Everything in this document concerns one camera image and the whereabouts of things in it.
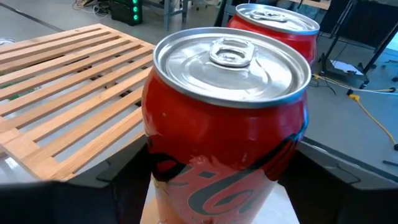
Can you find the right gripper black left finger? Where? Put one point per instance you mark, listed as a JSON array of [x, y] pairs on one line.
[[130, 174]]

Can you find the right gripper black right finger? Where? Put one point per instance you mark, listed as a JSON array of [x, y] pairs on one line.
[[317, 186]]

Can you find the red Coke Zero can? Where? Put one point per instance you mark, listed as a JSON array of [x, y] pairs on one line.
[[295, 46], [224, 133]]

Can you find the wooden slatted shelf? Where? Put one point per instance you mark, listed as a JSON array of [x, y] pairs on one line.
[[37, 158]]

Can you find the black floor stand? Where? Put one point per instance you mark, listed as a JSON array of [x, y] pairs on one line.
[[325, 65]]

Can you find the white paper sheet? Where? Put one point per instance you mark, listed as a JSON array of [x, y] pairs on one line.
[[346, 67]]

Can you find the black box green lights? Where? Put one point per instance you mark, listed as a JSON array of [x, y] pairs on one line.
[[122, 14]]

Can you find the grey table legs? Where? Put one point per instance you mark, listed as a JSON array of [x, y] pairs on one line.
[[167, 15]]

